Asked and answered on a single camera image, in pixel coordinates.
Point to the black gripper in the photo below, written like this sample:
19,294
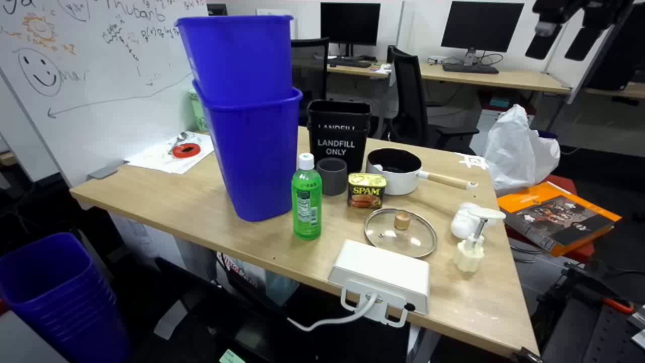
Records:
581,12

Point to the yellow labelled meat can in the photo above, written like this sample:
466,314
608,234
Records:
366,194

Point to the glass pot lid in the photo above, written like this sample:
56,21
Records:
383,234

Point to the wooden office desk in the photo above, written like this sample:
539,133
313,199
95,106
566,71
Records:
525,78

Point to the black computer monitor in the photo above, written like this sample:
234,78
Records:
481,26
350,22
622,60

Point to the black keyboard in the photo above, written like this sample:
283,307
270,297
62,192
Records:
350,60
471,66

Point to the white plastic bag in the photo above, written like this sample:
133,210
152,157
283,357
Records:
515,152

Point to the orange book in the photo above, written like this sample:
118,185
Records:
557,221

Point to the white round object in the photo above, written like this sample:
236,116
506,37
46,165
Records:
460,224

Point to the white pump soap dispenser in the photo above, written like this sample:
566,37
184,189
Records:
468,255

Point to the black landfill bin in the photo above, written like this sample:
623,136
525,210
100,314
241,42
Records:
340,133

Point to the black mesh office chair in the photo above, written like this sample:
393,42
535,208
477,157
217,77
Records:
309,66

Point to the grey cup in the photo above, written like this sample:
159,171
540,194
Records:
331,178

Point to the black stand with orange part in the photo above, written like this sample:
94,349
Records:
591,323

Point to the green bottle white cap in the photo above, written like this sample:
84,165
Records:
306,201

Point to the blue plastic waste bin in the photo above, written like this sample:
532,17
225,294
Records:
234,60
254,161

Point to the pale green bottle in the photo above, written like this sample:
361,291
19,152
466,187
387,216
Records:
196,114

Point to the red tape roll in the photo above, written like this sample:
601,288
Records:
173,150

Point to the white paper sheet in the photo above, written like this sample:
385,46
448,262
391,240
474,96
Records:
156,159

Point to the whiteboard with writing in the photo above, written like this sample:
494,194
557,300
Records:
102,73

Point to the grey whiteboard eraser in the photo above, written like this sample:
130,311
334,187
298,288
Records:
108,169

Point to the stack of blue bins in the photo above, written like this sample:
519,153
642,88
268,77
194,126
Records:
61,303

